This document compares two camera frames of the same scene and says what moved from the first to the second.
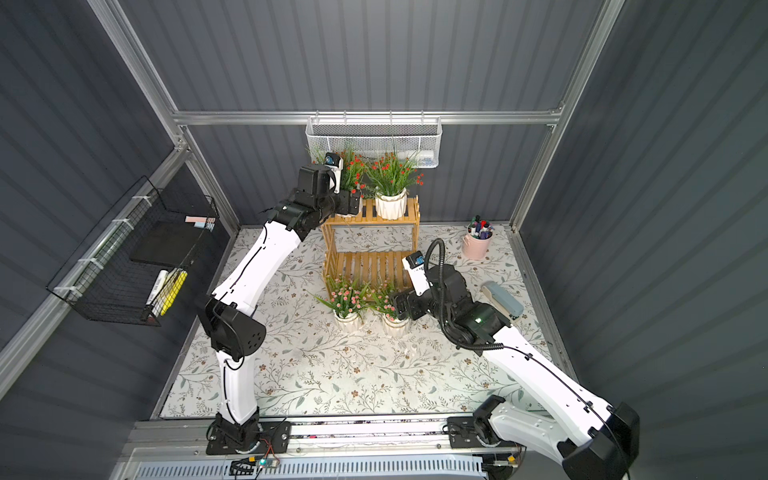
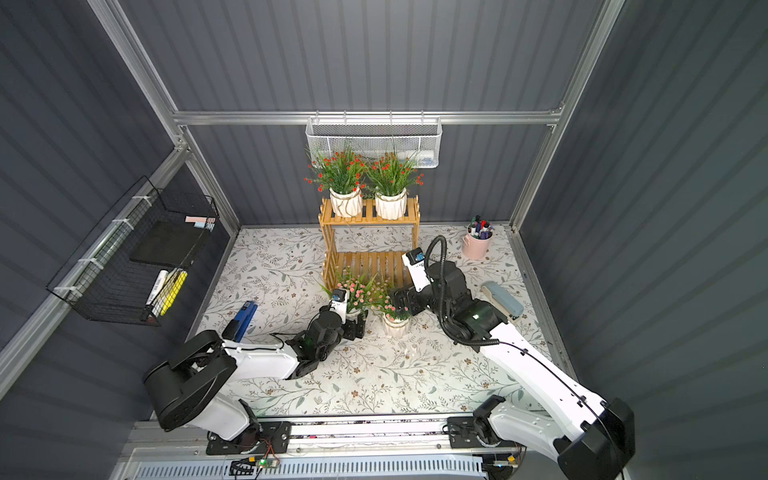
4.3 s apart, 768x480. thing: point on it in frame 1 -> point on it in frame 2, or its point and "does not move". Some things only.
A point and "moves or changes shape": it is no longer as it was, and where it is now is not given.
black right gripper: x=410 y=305 does not move
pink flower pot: x=382 y=300 does not move
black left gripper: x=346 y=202 -> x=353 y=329
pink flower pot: x=348 y=299 moves or changes shape
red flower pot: x=388 y=177 does not move
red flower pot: x=353 y=171 does not move
